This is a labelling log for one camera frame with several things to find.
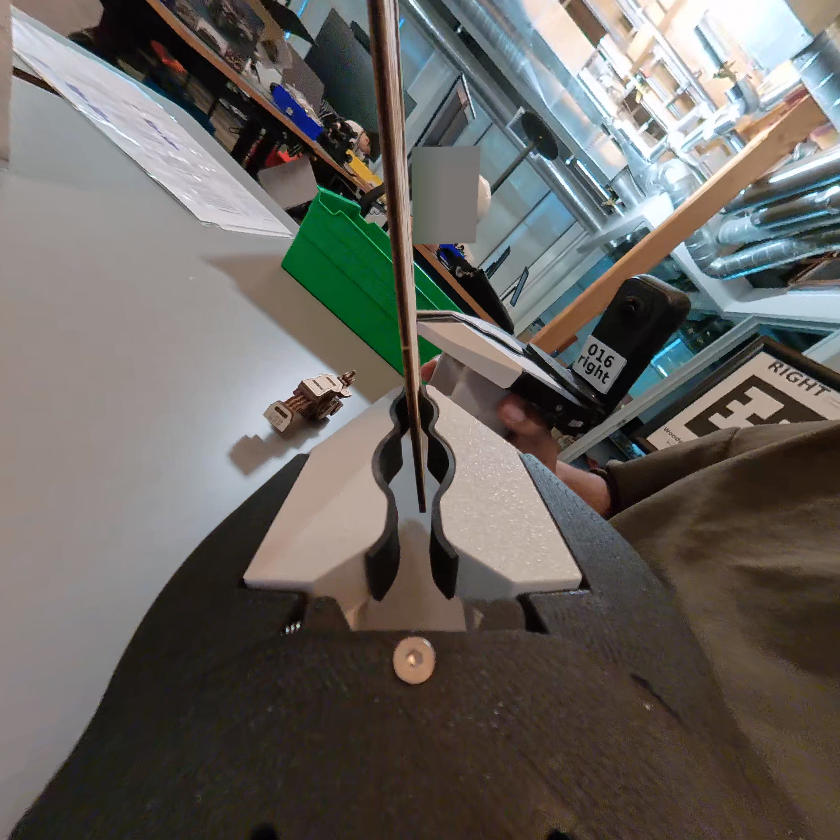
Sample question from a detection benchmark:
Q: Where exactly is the yellow box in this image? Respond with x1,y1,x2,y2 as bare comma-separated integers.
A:
344,150,385,193

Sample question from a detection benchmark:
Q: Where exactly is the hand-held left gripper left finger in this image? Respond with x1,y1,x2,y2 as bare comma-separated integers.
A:
243,386,413,630

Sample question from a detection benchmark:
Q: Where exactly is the black and brown board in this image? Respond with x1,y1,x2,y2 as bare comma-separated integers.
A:
282,10,417,132

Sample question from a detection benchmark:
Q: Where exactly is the laser-cut wooden gear sheet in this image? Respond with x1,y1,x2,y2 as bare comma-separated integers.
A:
366,0,429,514

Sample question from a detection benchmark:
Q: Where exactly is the wooden workbench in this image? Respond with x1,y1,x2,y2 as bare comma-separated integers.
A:
147,0,506,322

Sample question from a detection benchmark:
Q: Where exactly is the person's olive sweater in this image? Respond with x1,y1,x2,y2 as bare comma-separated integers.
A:
630,512,840,840

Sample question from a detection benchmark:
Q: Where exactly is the black disc on pole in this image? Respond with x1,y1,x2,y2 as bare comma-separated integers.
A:
495,110,560,191

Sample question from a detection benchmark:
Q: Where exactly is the silver ventilation duct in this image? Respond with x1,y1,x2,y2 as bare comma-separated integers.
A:
407,0,657,198
682,177,840,283

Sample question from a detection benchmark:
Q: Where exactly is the wooden beam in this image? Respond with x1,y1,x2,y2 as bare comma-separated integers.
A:
530,98,829,355

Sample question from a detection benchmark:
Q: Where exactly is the grey desk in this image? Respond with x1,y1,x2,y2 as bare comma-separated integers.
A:
0,13,526,834

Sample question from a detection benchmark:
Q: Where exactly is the printed paper sheet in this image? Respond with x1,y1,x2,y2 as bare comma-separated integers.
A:
12,13,294,238

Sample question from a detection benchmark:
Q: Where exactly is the wooden model vehicle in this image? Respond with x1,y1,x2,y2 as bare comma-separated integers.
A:
264,369,358,434

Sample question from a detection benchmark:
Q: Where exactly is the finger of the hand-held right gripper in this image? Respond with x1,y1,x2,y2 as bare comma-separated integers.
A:
417,312,527,389

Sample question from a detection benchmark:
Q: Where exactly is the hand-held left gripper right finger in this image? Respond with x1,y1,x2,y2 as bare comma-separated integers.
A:
420,384,585,603

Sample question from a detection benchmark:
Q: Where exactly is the green storage bin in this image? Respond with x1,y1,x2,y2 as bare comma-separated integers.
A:
281,185,460,378

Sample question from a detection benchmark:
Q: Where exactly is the framed marker poster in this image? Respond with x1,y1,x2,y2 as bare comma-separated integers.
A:
646,338,840,454

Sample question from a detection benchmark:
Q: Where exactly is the blue plastic crate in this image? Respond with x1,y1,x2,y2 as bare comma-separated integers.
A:
271,84,324,140

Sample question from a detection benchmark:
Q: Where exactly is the person's right hand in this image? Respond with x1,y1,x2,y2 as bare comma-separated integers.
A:
495,395,560,463

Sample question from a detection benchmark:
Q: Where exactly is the person's right forearm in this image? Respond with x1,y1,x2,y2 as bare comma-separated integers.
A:
556,420,840,592

